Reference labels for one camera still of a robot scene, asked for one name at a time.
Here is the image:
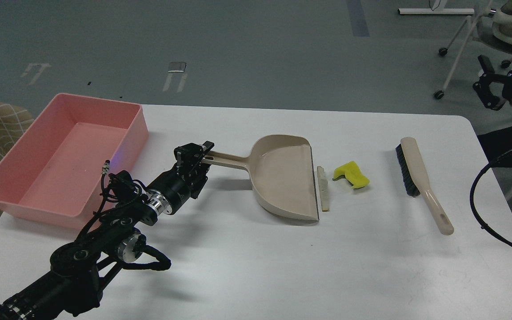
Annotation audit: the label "beige plastic dustpan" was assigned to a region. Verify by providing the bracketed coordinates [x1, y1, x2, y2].
[202, 134, 320, 223]

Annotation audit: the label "yellow sponge piece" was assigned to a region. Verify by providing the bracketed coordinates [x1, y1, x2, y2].
[332, 161, 370, 190]

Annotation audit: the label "white table leg base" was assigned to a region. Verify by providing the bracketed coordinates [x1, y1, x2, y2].
[397, 8, 475, 16]

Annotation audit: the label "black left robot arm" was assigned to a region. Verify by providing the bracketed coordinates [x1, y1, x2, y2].
[0, 141, 214, 320]

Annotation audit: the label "slice of white bread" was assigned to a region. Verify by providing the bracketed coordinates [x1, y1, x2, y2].
[316, 166, 330, 212]

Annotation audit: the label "white rolling chair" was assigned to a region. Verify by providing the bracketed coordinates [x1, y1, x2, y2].
[433, 0, 512, 100]

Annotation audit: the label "beige hand brush black bristles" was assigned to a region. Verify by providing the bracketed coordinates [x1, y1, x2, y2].
[396, 136, 455, 236]

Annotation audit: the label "pink plastic bin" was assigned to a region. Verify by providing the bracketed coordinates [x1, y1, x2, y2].
[0, 93, 149, 230]

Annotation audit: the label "grey floor plate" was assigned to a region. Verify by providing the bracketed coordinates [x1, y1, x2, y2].
[168, 61, 187, 73]

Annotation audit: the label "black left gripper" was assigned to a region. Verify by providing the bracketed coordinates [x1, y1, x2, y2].
[148, 141, 215, 215]

